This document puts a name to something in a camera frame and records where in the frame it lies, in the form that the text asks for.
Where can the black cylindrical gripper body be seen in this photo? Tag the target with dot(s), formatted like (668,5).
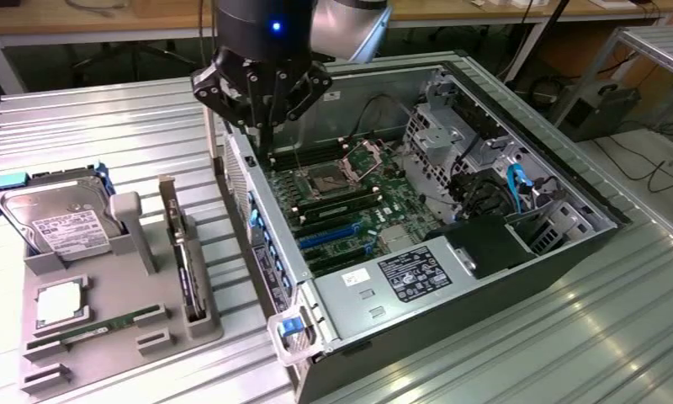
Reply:
(258,29)

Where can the black chair base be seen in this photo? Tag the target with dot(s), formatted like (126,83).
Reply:
(135,54)

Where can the metal socket cover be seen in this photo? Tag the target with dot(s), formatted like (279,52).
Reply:
(363,160)

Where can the CPU socket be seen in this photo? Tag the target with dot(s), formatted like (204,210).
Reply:
(327,179)

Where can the metal disk bay cage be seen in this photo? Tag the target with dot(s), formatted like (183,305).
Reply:
(438,143)

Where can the black RAM stick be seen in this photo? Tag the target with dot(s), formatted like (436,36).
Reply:
(342,206)

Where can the wooden desk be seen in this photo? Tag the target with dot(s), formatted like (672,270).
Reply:
(90,17)

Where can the green motherboard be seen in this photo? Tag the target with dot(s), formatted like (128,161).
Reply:
(392,198)

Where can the blue expansion slot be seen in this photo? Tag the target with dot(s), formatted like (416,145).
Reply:
(328,235)

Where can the silver chipset heatsink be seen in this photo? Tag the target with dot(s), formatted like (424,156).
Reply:
(398,236)

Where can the black expansion slot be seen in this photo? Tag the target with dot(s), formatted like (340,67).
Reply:
(336,257)

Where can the silver hard disk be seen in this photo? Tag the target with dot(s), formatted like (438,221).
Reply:
(56,219)

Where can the blue disk caddy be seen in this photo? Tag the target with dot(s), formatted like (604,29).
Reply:
(11,182)

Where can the grey power supply unit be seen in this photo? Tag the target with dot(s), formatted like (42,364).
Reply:
(392,290)

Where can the grey parts rack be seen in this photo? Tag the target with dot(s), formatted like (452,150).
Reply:
(118,294)

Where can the black box on floor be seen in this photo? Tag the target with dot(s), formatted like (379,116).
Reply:
(600,109)

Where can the silver CPU chip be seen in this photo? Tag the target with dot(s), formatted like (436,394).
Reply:
(60,304)

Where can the open black PC case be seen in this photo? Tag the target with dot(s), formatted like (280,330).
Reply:
(483,303)

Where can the green RAM stick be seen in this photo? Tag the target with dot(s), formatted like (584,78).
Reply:
(107,326)

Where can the metal slat table frame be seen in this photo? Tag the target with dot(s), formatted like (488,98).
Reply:
(656,46)

